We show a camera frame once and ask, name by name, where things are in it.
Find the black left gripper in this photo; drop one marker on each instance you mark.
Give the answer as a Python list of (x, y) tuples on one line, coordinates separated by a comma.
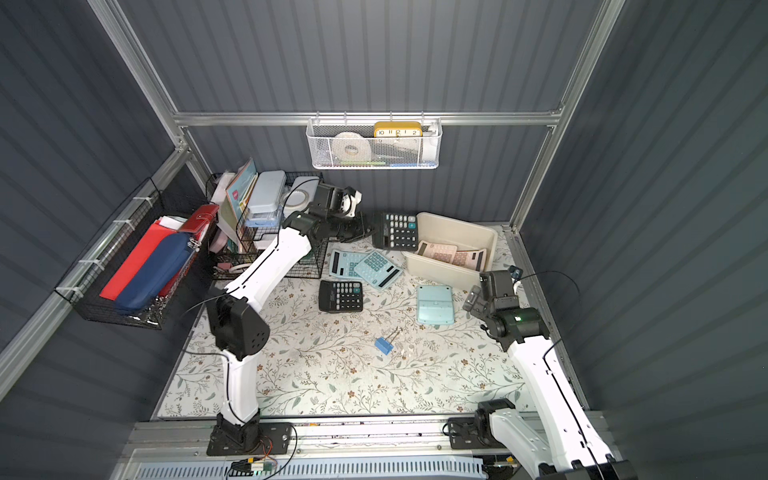
[(358, 222)]

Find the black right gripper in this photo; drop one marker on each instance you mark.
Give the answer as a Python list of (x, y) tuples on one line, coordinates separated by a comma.
[(477, 298)]

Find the teal calculator face down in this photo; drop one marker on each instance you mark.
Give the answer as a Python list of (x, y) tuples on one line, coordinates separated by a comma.
[(435, 305)]

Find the pink calculator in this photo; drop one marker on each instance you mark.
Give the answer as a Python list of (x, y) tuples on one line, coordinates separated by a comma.
[(471, 259), (437, 251)]

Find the black calculator front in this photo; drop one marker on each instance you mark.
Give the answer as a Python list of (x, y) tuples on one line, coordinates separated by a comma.
[(395, 232)]

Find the black calculator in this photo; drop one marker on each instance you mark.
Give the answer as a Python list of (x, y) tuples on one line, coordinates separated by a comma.
[(395, 232), (340, 296)]

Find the teal calculator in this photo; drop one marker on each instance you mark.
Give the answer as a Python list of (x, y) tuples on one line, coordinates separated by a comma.
[(342, 264), (377, 270)]

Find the beige plastic storage box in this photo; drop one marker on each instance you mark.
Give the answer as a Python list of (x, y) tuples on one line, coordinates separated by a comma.
[(466, 236)]

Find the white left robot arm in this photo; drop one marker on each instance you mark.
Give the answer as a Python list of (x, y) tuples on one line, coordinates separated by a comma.
[(234, 312)]

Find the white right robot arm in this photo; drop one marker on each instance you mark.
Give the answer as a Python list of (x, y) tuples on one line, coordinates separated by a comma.
[(571, 447)]

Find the white tape dispenser box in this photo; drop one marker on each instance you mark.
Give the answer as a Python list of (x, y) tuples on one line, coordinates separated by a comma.
[(299, 194)]

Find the black calculator back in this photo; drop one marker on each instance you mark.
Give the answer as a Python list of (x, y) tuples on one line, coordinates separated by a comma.
[(340, 296)]

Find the white tape roll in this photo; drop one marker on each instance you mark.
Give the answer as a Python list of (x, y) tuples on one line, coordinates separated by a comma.
[(350, 147)]

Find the white pencil case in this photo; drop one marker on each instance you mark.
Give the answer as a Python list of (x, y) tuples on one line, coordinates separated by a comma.
[(266, 193)]

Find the blue binder clip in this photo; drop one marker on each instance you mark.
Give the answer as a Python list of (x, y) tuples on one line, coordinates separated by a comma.
[(385, 344)]

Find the yellow clock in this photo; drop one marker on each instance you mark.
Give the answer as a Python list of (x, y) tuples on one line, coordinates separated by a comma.
[(398, 129)]

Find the floral table mat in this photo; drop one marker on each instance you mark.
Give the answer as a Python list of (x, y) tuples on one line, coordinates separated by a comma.
[(317, 363)]

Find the colourful books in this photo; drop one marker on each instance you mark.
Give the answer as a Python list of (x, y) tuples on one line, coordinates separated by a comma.
[(231, 196)]

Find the red folder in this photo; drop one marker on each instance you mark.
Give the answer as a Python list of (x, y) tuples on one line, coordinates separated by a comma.
[(197, 225)]

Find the blue pencil pouch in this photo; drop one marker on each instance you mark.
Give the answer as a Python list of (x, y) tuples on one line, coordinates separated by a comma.
[(164, 263)]

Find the small circuit board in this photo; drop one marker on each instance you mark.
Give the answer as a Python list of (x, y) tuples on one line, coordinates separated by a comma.
[(252, 467)]

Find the white wire wall basket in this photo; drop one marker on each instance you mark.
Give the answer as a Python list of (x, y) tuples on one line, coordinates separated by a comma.
[(386, 153)]

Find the black wire desk organizer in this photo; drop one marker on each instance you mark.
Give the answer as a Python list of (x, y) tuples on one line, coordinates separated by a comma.
[(228, 263)]

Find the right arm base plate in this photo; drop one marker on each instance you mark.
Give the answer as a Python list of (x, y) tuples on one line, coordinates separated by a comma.
[(466, 433)]

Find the black wire side basket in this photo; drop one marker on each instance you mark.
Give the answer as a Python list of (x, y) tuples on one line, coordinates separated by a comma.
[(82, 285)]

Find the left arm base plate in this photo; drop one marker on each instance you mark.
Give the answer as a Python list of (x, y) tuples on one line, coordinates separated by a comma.
[(251, 439)]

